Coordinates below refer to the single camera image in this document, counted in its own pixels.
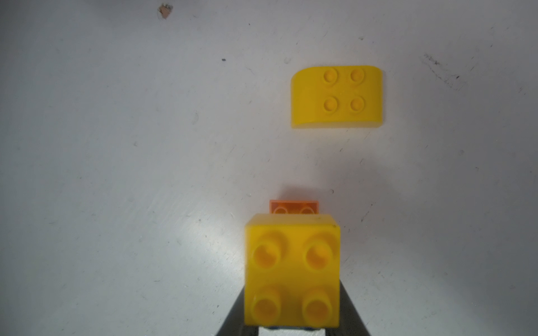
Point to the orange lego brick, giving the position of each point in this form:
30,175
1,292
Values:
294,207

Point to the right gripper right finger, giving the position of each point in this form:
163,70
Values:
350,323

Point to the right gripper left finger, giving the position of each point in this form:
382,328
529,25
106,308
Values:
234,323

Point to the yellow curved lego brick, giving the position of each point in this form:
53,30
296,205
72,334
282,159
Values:
342,96

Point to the small yellow lego brick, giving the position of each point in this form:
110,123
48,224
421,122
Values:
292,271

